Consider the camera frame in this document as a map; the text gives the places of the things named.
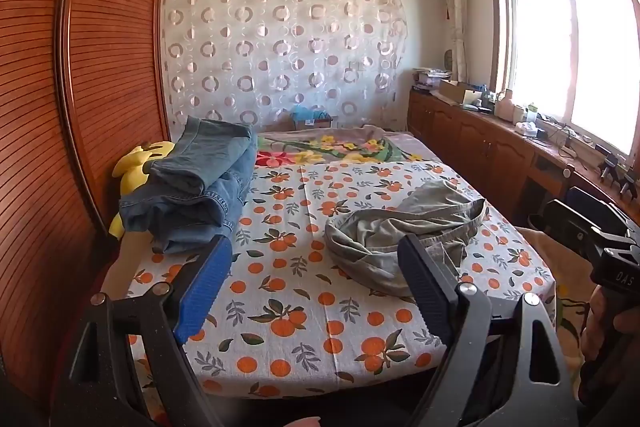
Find folded blue jeans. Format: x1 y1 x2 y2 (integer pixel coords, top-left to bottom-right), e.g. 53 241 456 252
119 116 259 255

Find wooden frame window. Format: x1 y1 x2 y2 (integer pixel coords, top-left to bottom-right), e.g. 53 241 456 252
492 0 640 168

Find white power strip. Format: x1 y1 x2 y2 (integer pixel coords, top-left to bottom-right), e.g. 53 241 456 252
557 142 593 158

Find stack of papers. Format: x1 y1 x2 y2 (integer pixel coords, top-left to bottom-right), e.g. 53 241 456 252
412 67 453 90

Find yellow plush toy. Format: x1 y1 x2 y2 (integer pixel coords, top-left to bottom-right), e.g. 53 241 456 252
111 139 176 240

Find white jug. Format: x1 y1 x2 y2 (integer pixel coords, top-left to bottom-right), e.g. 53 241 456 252
495 89 516 120

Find black chair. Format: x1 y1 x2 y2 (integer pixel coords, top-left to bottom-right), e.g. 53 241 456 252
565 186 632 210

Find bed with orange-print sheet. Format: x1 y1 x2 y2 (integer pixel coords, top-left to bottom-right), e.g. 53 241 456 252
122 159 558 400

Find black stand device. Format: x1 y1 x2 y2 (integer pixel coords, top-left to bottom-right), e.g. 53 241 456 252
597 154 638 198

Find wooden cabinet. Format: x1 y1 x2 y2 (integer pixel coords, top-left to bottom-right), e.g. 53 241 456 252
407 87 640 228

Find person's right hand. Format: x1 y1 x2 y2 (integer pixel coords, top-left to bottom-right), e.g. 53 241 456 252
580 286 619 358

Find circle pattern curtain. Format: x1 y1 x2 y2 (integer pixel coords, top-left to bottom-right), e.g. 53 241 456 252
161 0 408 138

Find wooden slatted wardrobe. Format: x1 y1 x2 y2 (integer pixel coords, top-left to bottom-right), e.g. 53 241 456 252
0 0 173 408

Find grey pants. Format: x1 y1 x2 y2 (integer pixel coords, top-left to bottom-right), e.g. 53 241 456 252
324 179 490 298

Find white window curtain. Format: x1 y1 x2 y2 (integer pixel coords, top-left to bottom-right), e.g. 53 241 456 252
439 0 471 82

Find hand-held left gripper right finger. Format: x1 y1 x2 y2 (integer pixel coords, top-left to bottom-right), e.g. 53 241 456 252
397 234 581 427

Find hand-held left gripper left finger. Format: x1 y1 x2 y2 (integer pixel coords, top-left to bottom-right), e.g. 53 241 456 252
52 234 233 427

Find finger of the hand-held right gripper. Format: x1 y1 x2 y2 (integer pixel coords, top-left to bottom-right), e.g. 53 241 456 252
542 199 632 238
528 213 608 260

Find floral blanket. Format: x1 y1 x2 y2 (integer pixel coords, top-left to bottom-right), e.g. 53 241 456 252
255 124 443 168

